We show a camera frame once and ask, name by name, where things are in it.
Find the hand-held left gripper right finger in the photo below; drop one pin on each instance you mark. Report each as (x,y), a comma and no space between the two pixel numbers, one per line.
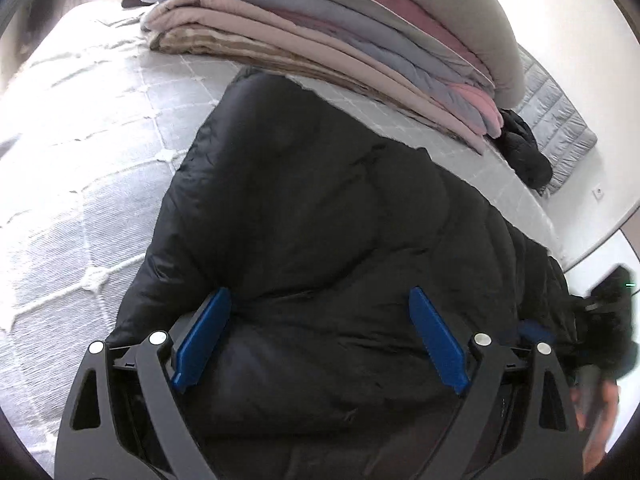
(440,340)

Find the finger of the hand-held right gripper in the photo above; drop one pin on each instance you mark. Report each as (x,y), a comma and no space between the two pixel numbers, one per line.
(532,329)

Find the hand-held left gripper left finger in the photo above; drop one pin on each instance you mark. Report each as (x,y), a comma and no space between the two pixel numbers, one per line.
(200,340)

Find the black puffer jacket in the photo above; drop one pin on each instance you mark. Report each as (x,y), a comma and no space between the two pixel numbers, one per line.
(325,235)

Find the person's right hand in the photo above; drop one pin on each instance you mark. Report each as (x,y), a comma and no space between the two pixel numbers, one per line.
(609,410)

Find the small black garment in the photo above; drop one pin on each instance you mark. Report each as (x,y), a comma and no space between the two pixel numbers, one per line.
(522,152)

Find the bed with grey checked bedspread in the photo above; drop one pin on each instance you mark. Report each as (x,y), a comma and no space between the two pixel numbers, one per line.
(90,185)

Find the grey quilted mat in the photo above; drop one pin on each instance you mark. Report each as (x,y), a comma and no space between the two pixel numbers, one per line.
(555,115)

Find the folded brown striped blanket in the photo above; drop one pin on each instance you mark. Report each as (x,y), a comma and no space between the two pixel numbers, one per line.
(210,42)

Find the folded grey-beige duvet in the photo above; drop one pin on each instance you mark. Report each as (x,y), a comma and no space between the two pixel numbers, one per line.
(450,10)

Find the folded dusty pink quilt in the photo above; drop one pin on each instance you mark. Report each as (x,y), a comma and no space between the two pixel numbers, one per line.
(225,10)

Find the white wall socket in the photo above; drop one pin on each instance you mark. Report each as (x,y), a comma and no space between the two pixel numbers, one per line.
(597,193)

